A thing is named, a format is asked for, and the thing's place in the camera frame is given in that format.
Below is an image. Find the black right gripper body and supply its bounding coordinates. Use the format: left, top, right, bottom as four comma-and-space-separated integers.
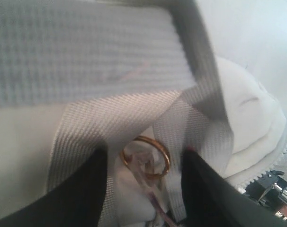
244, 170, 287, 218

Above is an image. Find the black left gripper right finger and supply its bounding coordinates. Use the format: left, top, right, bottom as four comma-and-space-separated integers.
181, 148, 281, 227

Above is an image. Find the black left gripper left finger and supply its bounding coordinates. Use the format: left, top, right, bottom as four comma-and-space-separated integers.
0, 148, 108, 227

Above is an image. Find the gold zipper pull ring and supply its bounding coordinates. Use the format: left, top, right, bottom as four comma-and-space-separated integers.
121, 136, 171, 180

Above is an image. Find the white canvas backpack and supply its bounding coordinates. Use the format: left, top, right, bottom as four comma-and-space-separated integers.
0, 0, 287, 227

